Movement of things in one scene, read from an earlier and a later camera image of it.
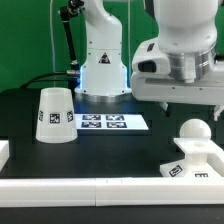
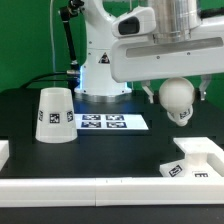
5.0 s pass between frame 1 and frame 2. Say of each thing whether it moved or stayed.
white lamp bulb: moved
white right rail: stayed
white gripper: moved
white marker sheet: stayed
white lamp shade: stayed
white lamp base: stayed
